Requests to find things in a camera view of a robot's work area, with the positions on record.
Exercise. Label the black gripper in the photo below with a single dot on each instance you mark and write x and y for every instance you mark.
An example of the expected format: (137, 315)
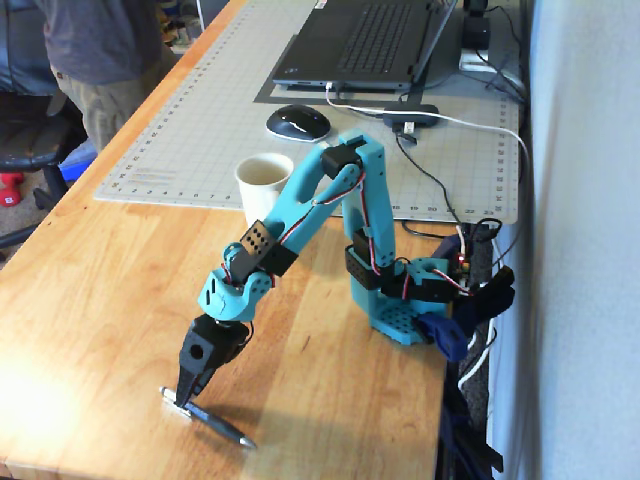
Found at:
(202, 350)

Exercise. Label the dark blue silver pen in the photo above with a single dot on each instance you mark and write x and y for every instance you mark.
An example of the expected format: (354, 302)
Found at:
(220, 425)

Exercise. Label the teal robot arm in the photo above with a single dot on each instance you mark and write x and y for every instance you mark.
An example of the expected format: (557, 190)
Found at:
(300, 195)

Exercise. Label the white ceramic mug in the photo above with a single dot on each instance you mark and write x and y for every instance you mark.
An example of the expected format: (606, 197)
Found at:
(257, 192)

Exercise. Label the blue plastic bin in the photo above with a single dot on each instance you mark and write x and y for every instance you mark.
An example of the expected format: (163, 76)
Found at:
(77, 162)

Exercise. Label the dark blue table clamp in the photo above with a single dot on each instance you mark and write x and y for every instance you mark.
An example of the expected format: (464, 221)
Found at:
(445, 335)

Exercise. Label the grey gridded cutting mat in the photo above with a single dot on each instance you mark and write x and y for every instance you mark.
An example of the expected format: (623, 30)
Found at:
(210, 125)

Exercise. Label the red dumbbell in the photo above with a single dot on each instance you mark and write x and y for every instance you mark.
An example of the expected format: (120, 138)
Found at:
(7, 192)

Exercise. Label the black computer mouse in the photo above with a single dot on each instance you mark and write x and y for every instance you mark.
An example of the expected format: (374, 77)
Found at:
(297, 122)

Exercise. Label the black office chair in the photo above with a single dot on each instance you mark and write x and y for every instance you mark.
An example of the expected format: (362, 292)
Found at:
(25, 145)

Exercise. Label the black usb hub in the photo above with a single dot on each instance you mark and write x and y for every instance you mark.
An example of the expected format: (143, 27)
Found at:
(410, 116)

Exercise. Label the person in grey shirt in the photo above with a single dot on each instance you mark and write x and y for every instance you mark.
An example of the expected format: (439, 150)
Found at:
(100, 50)

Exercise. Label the black laptop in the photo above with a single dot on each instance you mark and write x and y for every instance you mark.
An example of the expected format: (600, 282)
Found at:
(370, 40)

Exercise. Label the black device on silver base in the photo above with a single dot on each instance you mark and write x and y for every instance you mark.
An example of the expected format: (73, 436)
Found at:
(477, 30)

